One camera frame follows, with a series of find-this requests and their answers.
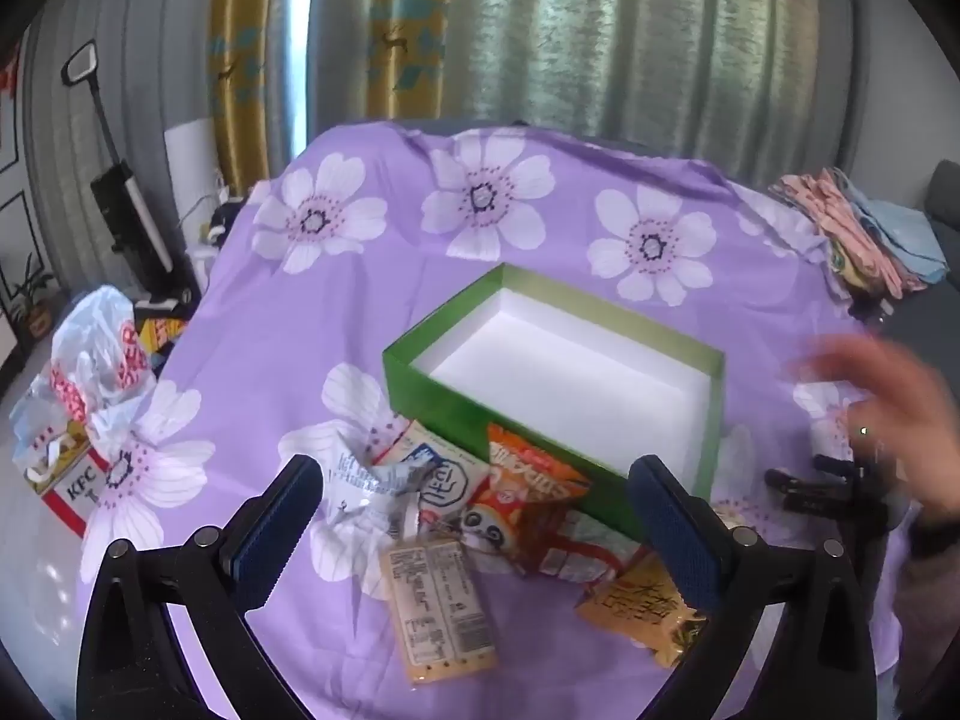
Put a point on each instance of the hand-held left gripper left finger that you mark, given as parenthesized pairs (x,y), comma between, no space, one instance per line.
(274,532)

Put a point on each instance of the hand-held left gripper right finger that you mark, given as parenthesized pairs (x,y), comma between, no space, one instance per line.
(675,532)

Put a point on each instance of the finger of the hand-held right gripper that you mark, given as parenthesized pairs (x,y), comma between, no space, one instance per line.
(836,466)
(810,491)

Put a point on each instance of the red silver snack packet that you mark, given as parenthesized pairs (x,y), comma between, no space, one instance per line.
(600,540)

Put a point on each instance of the yellow snack packet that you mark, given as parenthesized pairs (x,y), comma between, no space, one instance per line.
(637,607)

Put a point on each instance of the orange panda snack bag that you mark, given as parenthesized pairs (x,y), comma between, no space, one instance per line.
(517,495)

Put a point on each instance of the white blue snack packet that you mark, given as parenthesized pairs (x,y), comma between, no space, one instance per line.
(442,487)

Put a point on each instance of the peach labelled snack packet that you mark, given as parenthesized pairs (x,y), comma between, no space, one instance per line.
(439,615)

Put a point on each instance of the green cardboard box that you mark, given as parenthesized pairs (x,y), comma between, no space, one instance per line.
(450,397)

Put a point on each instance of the person's right forearm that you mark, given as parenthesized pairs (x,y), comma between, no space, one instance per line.
(930,615)

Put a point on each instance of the person's right hand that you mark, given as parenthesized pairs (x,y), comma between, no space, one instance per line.
(915,420)

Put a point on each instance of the red white cardboard box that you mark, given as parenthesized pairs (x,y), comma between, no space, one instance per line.
(71,495)

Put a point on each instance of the purple floral tablecloth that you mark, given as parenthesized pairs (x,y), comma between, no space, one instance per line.
(300,315)

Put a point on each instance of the yellow red striped packet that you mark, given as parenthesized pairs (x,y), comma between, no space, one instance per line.
(161,330)

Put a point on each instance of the folded clothes pile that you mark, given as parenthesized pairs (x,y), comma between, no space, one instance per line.
(847,225)

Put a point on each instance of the light blue folded cloth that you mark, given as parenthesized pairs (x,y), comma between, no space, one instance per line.
(907,232)

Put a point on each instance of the white plastic bag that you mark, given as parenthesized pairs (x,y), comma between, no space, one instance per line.
(90,337)

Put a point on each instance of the grey sofa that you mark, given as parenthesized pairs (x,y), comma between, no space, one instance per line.
(945,210)

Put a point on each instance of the black white object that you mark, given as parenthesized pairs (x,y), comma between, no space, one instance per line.
(217,225)

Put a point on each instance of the black upright vacuum cleaner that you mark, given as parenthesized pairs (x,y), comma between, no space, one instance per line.
(120,202)

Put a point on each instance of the white panel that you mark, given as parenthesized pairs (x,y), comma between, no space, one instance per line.
(187,157)

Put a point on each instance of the grey green sheer curtain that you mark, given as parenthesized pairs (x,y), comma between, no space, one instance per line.
(637,37)

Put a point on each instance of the gold patterned curtain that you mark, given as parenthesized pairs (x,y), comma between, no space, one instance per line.
(405,37)
(240,52)

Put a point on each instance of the grey ribbed curtain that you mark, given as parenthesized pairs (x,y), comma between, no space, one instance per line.
(150,37)

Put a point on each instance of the plant framed wall picture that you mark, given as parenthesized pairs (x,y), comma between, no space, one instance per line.
(26,292)

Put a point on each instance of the red framed wall picture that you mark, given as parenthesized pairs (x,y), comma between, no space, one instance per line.
(7,105)

